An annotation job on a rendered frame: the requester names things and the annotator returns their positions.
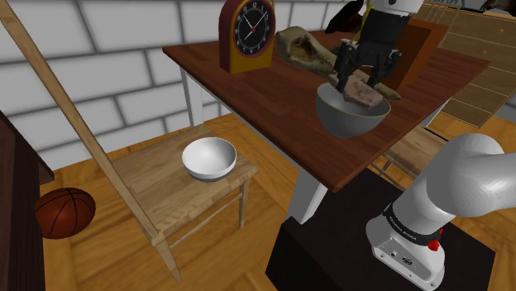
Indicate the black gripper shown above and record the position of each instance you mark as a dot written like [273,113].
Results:
[383,34]

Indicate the pinkish brown bread piece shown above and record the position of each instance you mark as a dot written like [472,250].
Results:
[363,94]

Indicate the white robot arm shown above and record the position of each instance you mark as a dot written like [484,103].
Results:
[463,181]

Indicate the dark brown figure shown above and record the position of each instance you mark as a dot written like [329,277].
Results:
[342,18]

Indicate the orange-brown open box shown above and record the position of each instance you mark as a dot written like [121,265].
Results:
[419,52]

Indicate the grey bowl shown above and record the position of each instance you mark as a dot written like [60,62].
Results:
[346,121]

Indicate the tan animal skull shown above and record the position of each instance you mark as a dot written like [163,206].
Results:
[306,48]

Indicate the light wooden chair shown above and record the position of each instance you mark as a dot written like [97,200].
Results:
[161,181]
[415,151]

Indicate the brown table with white legs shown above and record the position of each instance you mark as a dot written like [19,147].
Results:
[262,100]

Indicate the light wooden chest of drawers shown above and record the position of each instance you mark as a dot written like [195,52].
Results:
[479,52]

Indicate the red and yellow mantel clock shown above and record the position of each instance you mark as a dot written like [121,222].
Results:
[252,30]

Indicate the white bowl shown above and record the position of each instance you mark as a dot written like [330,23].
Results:
[209,157]

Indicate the dark robot stand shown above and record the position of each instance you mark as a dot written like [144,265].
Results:
[330,250]

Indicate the orange basketball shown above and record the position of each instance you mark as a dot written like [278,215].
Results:
[64,213]

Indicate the dark wooden cabinet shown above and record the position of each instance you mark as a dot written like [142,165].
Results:
[18,209]

